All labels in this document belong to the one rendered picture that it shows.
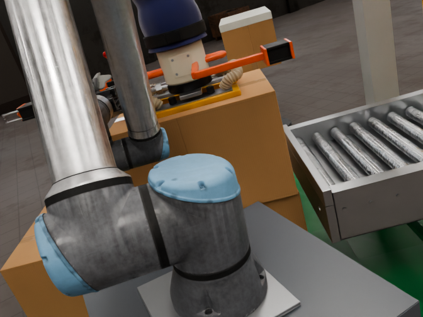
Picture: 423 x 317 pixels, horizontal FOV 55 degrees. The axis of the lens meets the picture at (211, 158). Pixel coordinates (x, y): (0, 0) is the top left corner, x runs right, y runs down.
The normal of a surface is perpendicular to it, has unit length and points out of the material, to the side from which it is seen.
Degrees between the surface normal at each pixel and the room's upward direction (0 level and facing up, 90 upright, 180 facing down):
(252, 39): 90
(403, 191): 90
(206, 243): 94
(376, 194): 90
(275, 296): 5
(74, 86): 68
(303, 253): 0
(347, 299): 0
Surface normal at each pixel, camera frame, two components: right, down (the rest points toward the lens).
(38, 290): 0.04, 0.38
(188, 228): 0.21, 0.08
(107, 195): 0.52, -0.26
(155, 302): -0.18, -0.90
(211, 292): -0.10, 0.07
